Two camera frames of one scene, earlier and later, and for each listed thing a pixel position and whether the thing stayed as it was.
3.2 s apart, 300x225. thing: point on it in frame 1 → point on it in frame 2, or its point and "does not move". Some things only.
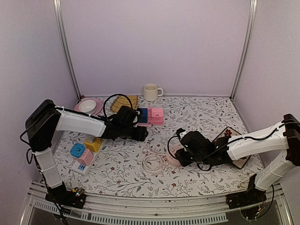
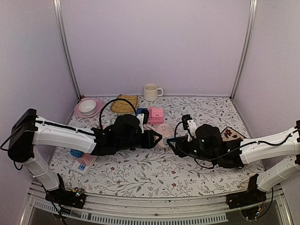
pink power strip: (155, 116) does not move
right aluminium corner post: (252, 22) does not move
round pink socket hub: (170, 154) → (166, 131)
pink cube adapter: (86, 158) does not move
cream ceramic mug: (150, 92) does not move
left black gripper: (140, 135) → (152, 134)
